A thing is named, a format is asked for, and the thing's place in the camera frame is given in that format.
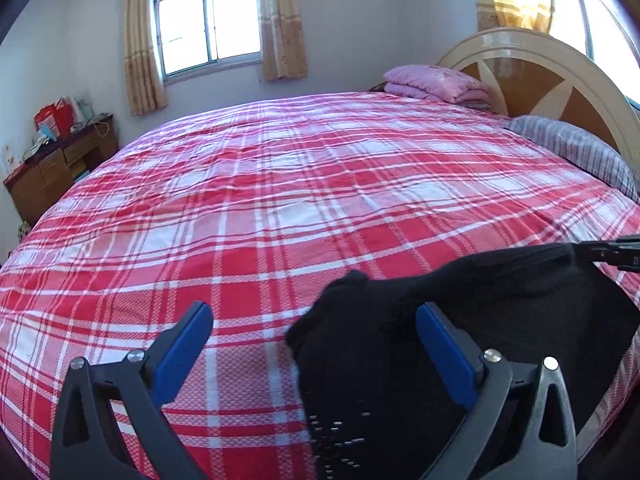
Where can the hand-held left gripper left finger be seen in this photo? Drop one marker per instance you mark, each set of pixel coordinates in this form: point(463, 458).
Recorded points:
point(182, 355)

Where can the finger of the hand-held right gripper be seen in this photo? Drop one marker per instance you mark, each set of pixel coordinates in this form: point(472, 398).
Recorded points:
point(612, 252)

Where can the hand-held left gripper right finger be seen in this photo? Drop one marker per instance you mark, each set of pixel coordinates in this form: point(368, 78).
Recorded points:
point(447, 355)

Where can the black pants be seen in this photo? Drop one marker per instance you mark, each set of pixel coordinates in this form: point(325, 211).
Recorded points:
point(390, 340)

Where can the striped pillow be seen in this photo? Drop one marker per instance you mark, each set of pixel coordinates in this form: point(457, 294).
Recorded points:
point(570, 147)

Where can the red plaid bed blanket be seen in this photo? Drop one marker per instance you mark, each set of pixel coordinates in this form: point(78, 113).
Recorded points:
point(225, 200)

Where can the cream and wood headboard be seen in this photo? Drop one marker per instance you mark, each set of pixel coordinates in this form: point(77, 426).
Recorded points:
point(545, 67)

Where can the wooden desk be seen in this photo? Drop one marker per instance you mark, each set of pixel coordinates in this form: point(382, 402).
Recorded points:
point(50, 175)

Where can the large bright window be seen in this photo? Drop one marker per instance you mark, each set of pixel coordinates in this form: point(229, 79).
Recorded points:
point(607, 15)

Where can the folded pink quilt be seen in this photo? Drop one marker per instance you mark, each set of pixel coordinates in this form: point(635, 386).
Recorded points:
point(435, 82)

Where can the white printed bag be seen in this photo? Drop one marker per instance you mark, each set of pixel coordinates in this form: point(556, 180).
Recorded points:
point(12, 155)

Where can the red gift bag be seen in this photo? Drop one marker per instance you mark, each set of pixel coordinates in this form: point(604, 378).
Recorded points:
point(55, 117)

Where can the beige patterned curtain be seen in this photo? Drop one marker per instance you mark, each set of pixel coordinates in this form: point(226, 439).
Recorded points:
point(282, 25)
point(142, 50)

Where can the sliding window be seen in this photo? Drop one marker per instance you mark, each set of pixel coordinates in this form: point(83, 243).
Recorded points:
point(210, 25)

